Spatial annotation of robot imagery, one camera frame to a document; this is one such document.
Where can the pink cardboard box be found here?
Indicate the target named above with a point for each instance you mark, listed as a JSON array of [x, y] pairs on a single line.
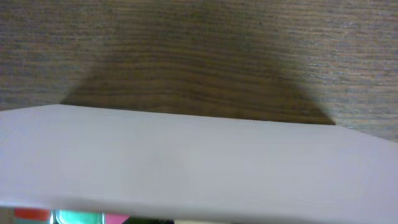
[[176, 166]]

